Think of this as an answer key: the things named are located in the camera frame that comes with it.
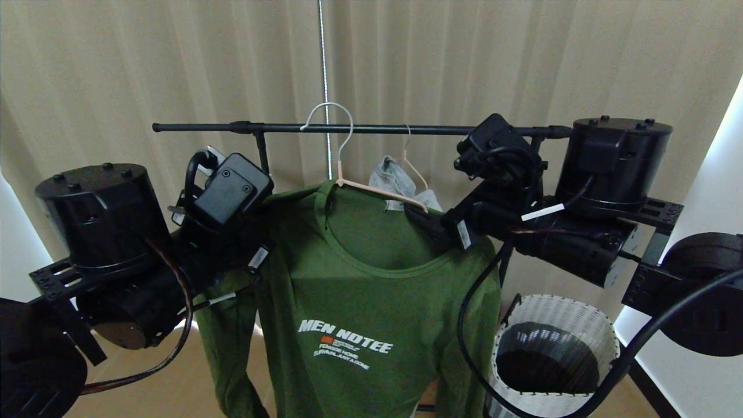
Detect pink clothes hanger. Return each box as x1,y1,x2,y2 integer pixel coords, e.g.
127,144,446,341
300,102,429,214
401,125,430,192

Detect black clothes rack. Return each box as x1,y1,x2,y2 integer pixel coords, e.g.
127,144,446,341
152,120,574,288

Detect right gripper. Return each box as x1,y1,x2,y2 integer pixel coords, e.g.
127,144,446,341
440,196,642,289

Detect braided black cable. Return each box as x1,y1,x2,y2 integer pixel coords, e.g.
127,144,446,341
81,238,195,395

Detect green garment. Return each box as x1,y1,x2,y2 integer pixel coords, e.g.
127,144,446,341
193,180,503,418

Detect pale grey shorts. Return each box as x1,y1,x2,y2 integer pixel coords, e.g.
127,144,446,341
370,156,443,212

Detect beige curtain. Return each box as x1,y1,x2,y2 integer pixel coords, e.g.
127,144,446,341
0,0,743,326

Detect white laundry basket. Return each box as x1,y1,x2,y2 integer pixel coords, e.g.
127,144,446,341
486,294,622,418

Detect black cable with white band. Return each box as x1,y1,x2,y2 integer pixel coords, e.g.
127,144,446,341
197,273,262,308

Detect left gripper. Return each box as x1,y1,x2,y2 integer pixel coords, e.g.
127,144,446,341
78,232,273,349

